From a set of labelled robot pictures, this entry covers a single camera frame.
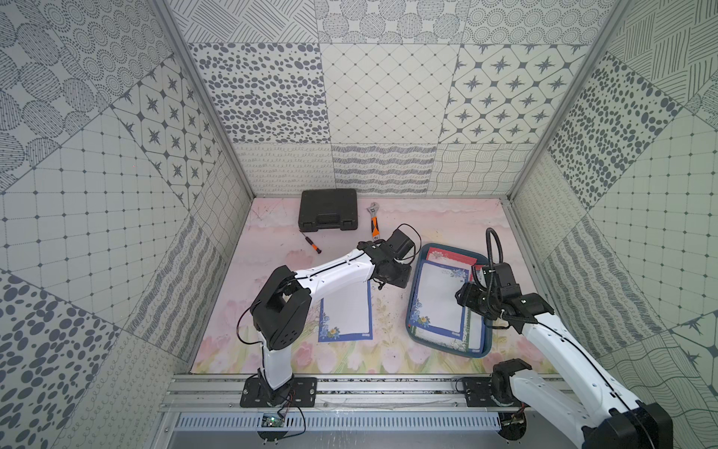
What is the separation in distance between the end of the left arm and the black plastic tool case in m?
0.38

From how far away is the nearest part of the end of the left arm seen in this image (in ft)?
2.07

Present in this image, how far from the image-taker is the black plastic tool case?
1.08m
